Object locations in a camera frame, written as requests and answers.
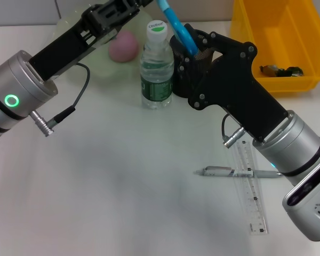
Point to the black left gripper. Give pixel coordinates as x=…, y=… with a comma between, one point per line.
x=66, y=50

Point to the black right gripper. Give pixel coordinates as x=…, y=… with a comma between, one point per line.
x=237, y=90

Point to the pink toy peach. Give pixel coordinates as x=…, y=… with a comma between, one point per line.
x=124, y=48

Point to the blue plastic scissors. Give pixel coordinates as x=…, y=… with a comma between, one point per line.
x=178, y=26

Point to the clear green-label water bottle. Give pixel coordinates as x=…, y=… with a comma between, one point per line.
x=157, y=72

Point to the green plastic wrapper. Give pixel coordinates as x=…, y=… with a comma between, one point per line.
x=280, y=71

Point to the clear plastic ruler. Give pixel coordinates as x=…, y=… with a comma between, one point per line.
x=253, y=202

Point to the black mesh pen holder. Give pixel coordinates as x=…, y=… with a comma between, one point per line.
x=180, y=85

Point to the translucent green fruit bowl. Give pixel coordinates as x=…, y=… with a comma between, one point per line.
x=101, y=66

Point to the grey ballpoint pen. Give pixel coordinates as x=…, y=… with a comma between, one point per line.
x=218, y=172

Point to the yellow plastic bin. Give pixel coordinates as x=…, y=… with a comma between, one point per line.
x=282, y=40

